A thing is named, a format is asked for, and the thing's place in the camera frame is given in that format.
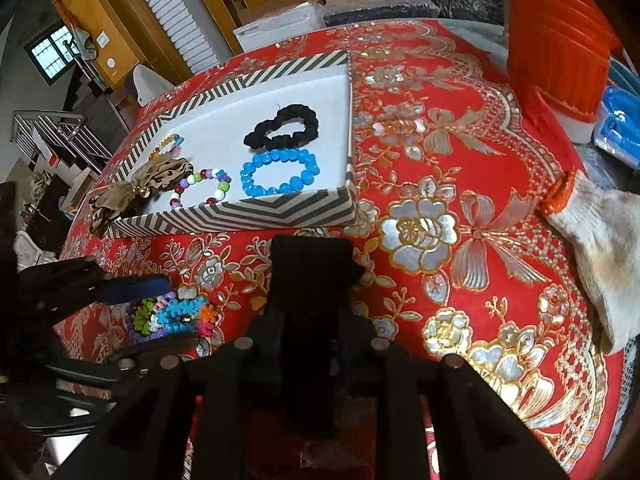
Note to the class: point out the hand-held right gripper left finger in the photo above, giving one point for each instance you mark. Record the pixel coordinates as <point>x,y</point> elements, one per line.
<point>295,285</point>

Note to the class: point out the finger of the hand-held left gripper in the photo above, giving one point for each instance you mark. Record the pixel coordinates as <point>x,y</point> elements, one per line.
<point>135,289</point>
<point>145,360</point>

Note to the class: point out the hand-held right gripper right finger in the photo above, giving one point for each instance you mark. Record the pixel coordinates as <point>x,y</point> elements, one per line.
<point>335,285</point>

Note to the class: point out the striped cardboard box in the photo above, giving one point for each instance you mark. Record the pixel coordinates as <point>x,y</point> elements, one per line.
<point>215,110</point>

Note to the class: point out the leopard print scrunchie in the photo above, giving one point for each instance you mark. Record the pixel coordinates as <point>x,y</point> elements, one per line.
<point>150,172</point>

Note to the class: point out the red floral tablecloth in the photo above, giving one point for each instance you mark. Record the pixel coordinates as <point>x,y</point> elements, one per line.
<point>450,160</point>

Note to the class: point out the black scrunchie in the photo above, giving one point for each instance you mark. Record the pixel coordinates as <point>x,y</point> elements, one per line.
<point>300,112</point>

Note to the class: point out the metal stair railing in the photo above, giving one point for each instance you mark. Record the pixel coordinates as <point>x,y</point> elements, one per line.
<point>65,130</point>

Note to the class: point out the white plastic chair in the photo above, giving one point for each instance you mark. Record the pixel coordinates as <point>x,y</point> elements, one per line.
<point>147,82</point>

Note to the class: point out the dark framed window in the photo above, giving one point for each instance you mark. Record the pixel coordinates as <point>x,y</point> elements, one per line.
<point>50,52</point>

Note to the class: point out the white wrapped package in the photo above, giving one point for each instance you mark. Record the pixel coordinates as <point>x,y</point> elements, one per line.
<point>277,25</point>

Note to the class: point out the white orange-cuffed work glove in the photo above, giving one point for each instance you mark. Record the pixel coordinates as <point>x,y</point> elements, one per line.
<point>600,240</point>

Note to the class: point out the dark flat wrapped package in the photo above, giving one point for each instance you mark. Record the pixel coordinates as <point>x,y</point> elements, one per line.
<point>380,12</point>

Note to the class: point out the white louvered panel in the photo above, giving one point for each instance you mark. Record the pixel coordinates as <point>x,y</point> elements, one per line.
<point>170,15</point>

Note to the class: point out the white orange-rimmed plastic tub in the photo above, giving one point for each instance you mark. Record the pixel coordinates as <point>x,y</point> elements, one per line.
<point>565,117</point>

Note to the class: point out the black plastic bag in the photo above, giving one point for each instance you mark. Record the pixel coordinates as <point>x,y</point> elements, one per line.
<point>462,2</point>

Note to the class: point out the blue printed plastic bag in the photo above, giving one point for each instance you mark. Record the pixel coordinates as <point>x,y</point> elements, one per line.
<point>620,120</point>

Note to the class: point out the stack of orange plastic baskets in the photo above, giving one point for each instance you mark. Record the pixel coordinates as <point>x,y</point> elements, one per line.
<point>560,35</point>

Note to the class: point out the white wall switch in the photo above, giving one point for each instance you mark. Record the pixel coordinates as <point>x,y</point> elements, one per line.
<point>103,39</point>

